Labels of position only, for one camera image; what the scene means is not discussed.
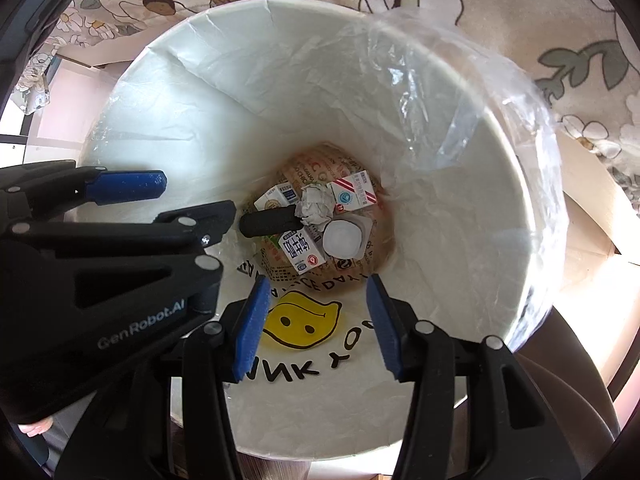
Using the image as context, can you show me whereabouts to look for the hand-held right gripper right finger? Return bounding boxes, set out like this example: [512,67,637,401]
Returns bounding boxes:
[365,274,616,480]

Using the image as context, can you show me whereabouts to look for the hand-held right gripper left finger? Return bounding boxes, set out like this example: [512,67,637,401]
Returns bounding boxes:
[52,275,273,480]

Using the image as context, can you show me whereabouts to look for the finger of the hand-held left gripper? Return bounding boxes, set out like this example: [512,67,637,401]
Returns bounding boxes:
[0,200,237,252]
[0,159,169,217]

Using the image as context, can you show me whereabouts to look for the plastic liner bag yellow smiley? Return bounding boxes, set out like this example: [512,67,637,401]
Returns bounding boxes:
[75,0,573,461]

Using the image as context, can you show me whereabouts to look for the black marker pen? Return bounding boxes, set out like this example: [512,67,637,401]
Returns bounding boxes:
[238,205,304,239]

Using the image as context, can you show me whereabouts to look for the small white box blue label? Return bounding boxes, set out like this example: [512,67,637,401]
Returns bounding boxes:
[253,183,302,214]

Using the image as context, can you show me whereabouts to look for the small white box black characters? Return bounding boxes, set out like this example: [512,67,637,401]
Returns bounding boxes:
[272,225,329,275]

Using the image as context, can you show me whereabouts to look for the white plastic cup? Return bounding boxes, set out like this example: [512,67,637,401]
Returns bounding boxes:
[320,217,374,261]

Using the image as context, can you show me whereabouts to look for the white round waste bin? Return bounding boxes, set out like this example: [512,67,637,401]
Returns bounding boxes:
[75,0,573,461]

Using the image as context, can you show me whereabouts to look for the white paper ball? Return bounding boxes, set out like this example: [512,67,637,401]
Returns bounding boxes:
[295,184,334,227]

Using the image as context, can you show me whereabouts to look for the person's left hand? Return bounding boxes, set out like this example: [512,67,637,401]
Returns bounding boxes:
[17,416,54,439]

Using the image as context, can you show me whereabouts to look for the brown printed paper sheet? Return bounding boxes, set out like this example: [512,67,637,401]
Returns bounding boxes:
[240,145,397,292]

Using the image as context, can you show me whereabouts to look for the small red striped box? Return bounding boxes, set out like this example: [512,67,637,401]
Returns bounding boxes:
[327,170,379,214]

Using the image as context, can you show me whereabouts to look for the beige bed base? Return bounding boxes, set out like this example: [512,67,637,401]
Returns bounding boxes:
[550,127,640,321]

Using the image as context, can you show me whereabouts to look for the floral bed sheet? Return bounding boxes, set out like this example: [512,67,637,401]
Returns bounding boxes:
[10,0,640,211]

